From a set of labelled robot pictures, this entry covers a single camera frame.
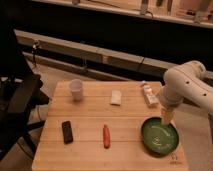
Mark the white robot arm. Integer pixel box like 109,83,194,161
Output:
158,61,213,125

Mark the white folded cloth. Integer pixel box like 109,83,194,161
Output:
110,90,122,105

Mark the black rectangular block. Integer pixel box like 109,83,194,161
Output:
62,121,73,144

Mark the white paper cup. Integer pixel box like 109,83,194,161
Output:
69,79,83,101

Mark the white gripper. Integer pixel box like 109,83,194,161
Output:
159,97,180,125

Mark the white tube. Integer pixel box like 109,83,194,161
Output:
141,81,159,107

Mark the red pepper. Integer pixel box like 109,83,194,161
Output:
103,125,110,149

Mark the black chair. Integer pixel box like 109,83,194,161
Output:
0,20,49,161

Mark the green plate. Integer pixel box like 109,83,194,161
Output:
141,117,179,156

